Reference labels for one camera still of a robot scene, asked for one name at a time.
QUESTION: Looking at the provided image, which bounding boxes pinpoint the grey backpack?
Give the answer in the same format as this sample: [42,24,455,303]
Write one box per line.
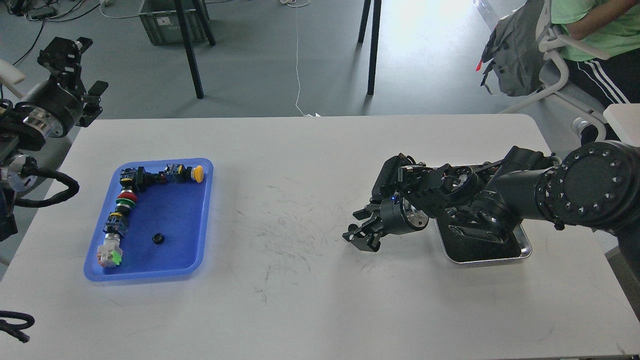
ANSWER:
[478,0,550,97]

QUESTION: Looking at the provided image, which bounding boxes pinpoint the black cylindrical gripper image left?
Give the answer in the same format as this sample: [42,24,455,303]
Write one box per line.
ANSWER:
[14,37,109,138]

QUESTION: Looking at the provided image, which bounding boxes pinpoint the silver metal tray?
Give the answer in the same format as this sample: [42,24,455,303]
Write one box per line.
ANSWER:
[434,165,533,265]

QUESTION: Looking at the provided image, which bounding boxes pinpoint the black connector switch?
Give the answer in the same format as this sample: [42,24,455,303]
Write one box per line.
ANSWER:
[119,166,162,193]

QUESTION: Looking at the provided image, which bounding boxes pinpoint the blue black small switch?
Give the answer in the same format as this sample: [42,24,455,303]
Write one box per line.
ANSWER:
[103,212,129,239]

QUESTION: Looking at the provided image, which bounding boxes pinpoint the red and green push buttons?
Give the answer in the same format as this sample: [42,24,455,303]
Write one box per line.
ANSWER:
[114,187,138,214]

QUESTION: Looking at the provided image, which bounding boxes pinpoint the grey plastic crate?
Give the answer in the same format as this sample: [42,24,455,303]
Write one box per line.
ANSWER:
[138,0,208,46]

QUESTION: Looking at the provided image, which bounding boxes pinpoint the black table leg right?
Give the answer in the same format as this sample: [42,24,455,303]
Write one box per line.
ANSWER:
[357,0,383,96]

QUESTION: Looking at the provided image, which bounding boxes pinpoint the black table leg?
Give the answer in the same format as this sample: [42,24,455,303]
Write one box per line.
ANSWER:
[357,0,383,96]
[173,0,217,100]

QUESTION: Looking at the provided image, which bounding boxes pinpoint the seated person green shirt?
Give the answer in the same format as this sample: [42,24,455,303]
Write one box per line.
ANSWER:
[550,0,640,108]

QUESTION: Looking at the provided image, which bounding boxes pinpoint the black table leg left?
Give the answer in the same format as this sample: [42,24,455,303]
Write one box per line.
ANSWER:
[173,0,217,100]

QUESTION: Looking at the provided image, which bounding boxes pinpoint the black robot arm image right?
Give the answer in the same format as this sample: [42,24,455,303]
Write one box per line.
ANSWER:
[343,140,640,283]

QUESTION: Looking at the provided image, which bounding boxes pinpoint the small black gear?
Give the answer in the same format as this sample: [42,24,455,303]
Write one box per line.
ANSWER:
[151,232,165,245]

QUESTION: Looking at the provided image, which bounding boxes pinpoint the yellow push button switch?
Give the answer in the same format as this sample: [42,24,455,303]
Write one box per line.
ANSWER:
[158,163,205,183]

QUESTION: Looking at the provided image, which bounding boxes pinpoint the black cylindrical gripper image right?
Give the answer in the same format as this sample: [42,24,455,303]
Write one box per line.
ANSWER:
[342,196,430,252]

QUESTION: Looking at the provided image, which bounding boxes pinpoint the white floor cable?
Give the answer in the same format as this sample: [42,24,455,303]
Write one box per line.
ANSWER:
[280,0,322,118]

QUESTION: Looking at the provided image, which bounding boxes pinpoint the white green square switch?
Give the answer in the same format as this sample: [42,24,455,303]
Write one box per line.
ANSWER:
[96,233,123,268]

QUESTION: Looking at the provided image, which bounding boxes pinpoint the blue plastic tray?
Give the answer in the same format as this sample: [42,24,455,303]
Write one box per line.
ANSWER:
[83,158,214,281]

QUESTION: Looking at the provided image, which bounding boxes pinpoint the white office chair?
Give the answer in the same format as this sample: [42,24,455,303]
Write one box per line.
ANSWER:
[502,23,611,142]

